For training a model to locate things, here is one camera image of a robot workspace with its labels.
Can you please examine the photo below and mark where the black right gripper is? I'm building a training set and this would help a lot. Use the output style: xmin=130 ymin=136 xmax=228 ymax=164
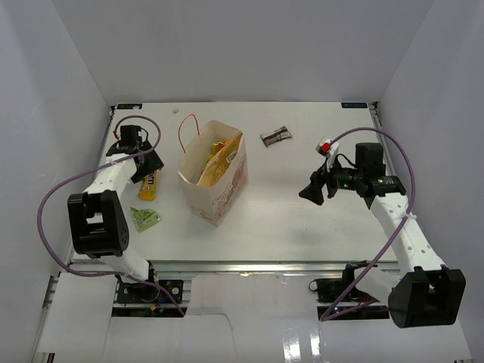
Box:
xmin=299 ymin=154 xmax=364 ymax=206

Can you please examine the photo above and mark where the yellow M&M's candy pack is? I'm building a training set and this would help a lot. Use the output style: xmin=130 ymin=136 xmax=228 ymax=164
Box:
xmin=137 ymin=170 xmax=157 ymax=201

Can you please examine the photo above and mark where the small green candy packet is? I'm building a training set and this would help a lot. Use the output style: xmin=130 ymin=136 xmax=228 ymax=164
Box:
xmin=130 ymin=207 xmax=161 ymax=233

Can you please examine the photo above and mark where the brown chocolate bar wrapper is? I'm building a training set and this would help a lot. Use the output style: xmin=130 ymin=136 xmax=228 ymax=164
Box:
xmin=260 ymin=126 xmax=293 ymax=147

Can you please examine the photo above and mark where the large tan chip bag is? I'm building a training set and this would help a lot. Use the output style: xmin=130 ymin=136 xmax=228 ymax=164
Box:
xmin=197 ymin=132 xmax=243 ymax=187

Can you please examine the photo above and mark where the beige paper gift bag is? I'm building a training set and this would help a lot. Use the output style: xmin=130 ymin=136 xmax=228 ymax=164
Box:
xmin=178 ymin=113 xmax=248 ymax=226

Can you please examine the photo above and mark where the yellow snack bar wrapper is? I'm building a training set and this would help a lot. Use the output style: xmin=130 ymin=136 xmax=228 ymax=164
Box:
xmin=206 ymin=140 xmax=230 ymax=166

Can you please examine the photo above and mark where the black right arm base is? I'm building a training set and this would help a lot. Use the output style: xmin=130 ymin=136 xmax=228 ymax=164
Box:
xmin=308 ymin=278 xmax=389 ymax=321

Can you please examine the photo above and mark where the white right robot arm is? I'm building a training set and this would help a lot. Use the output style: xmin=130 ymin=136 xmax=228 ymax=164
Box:
xmin=299 ymin=139 xmax=466 ymax=328

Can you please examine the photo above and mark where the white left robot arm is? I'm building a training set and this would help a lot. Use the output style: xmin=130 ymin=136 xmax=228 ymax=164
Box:
xmin=67 ymin=125 xmax=164 ymax=302

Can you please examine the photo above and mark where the left blue table label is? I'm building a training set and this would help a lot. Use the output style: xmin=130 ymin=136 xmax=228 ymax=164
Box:
xmin=116 ymin=103 xmax=143 ymax=110

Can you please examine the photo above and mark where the blue table label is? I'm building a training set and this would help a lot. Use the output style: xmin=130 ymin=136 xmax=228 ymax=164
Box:
xmin=116 ymin=103 xmax=143 ymax=110
xmin=341 ymin=102 xmax=368 ymax=109

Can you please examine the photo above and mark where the right blue table label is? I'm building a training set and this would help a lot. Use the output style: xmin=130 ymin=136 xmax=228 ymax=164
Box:
xmin=341 ymin=102 xmax=368 ymax=109

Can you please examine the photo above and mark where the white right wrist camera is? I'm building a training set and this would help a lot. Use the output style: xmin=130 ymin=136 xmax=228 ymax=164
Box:
xmin=315 ymin=138 xmax=340 ymax=171

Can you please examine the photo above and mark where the aluminium table front rail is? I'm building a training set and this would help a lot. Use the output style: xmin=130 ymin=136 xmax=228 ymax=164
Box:
xmin=152 ymin=261 xmax=350 ymax=273

